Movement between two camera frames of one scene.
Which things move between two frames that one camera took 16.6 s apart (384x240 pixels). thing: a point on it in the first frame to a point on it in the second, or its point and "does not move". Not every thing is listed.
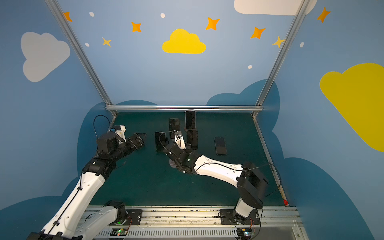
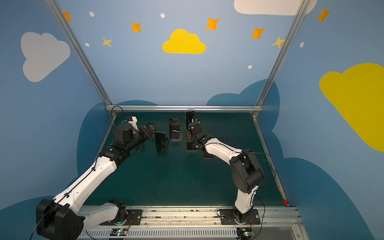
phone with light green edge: (160, 139) does not move
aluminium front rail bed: (201, 223) does not move
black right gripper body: (167, 147) to (194, 131)
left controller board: (118, 232) does not move
